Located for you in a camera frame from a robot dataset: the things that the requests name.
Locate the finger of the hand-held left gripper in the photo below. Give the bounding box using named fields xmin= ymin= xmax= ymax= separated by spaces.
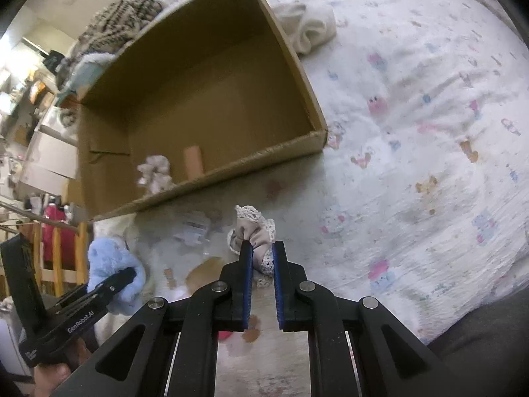
xmin=85 ymin=267 xmax=138 ymax=304

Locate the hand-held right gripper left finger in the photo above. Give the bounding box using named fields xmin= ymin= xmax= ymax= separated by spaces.
xmin=54 ymin=241 xmax=254 ymax=397

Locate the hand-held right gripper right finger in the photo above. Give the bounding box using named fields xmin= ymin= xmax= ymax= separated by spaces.
xmin=272 ymin=240 xmax=468 ymax=397

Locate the blue fluffy scrunchie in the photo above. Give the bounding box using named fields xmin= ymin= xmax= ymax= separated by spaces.
xmin=88 ymin=238 xmax=146 ymax=316

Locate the beige lace scrunchie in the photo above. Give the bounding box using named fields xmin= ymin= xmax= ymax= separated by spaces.
xmin=226 ymin=204 xmax=277 ymax=288

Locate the cardboard box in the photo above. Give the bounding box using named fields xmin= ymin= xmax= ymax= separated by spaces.
xmin=76 ymin=0 xmax=328 ymax=222

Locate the person's left hand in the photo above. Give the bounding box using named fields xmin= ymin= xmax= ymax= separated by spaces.
xmin=33 ymin=335 xmax=94 ymax=397

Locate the wooden railing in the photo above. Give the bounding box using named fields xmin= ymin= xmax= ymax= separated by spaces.
xmin=0 ymin=199 xmax=90 ymax=295

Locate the clear plastic wrapper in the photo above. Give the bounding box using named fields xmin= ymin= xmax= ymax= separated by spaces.
xmin=174 ymin=211 xmax=212 ymax=245

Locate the pink hanging cloth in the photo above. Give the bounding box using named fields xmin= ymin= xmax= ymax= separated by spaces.
xmin=40 ymin=206 xmax=72 ymax=264

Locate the white fluffy scrunchie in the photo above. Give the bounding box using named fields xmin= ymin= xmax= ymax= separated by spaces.
xmin=136 ymin=155 xmax=175 ymax=195

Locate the pink cloth roll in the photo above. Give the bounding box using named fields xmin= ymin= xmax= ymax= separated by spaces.
xmin=184 ymin=146 xmax=206 ymax=180

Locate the white drawer cabinet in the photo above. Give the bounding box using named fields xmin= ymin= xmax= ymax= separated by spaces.
xmin=19 ymin=101 xmax=80 ymax=199

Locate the printed white bed sheet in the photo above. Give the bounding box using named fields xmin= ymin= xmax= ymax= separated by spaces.
xmin=93 ymin=0 xmax=529 ymax=397

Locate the light blue cloth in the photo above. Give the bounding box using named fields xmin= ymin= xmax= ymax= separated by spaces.
xmin=58 ymin=53 xmax=114 ymax=95

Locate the grey cloth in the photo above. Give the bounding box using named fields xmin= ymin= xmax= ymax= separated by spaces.
xmin=425 ymin=293 xmax=529 ymax=397

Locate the patterned knit blanket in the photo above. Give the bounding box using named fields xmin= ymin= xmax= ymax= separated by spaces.
xmin=67 ymin=0 xmax=167 ymax=62

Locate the white folded cloth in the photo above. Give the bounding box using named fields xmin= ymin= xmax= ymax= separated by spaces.
xmin=274 ymin=2 xmax=338 ymax=56

